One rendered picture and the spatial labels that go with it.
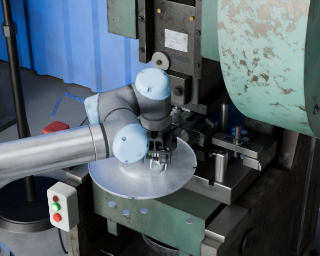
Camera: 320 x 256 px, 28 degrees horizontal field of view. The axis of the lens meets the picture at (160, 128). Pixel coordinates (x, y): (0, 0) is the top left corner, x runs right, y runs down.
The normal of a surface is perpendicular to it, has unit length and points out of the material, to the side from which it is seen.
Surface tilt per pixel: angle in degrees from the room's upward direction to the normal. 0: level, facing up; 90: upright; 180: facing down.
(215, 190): 90
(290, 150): 73
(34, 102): 0
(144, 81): 23
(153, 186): 5
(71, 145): 47
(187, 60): 90
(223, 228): 0
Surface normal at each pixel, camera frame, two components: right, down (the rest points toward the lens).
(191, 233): -0.54, 0.43
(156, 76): -0.04, -0.59
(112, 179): -0.01, -0.81
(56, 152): 0.26, 0.09
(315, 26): 0.84, 0.28
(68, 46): 0.34, 0.48
